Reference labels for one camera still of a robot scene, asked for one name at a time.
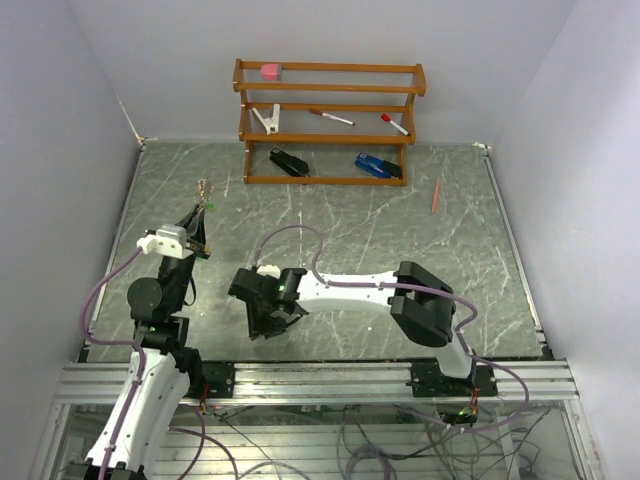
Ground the metal disc keyring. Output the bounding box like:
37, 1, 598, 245
194, 177, 215, 219

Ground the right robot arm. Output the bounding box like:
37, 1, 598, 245
228, 261, 476, 396

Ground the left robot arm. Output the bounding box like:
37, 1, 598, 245
62, 203, 209, 479

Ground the black stapler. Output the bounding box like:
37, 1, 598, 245
269, 148, 310, 177

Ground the white plastic clamp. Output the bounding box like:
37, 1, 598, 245
251, 103, 281, 135

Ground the red-capped marker pen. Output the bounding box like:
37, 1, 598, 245
308, 109, 356, 127

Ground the pink eraser block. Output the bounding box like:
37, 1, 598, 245
260, 63, 282, 81

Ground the blue stapler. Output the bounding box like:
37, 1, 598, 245
354, 153, 403, 179

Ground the orange pencil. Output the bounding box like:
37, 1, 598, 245
431, 177, 441, 214

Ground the red-capped white marker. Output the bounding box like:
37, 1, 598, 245
381, 113, 410, 136

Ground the wooden three-tier rack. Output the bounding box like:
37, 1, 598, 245
232, 59, 427, 186

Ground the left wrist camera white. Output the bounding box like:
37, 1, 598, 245
136, 225, 193, 260

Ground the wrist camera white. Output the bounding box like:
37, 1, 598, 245
136, 225, 193, 260
256, 265, 281, 278

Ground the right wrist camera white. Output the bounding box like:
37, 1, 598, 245
256, 265, 281, 278

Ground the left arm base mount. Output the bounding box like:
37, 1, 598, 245
187, 361, 236, 399

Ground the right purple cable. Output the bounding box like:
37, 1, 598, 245
253, 224, 531, 435

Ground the purple cable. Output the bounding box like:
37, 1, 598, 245
80, 247, 206, 480
253, 224, 531, 435

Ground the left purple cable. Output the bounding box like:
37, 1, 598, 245
80, 247, 206, 480

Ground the aluminium frame rail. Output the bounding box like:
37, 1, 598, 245
54, 361, 579, 406

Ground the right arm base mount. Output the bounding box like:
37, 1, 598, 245
406, 359, 498, 398

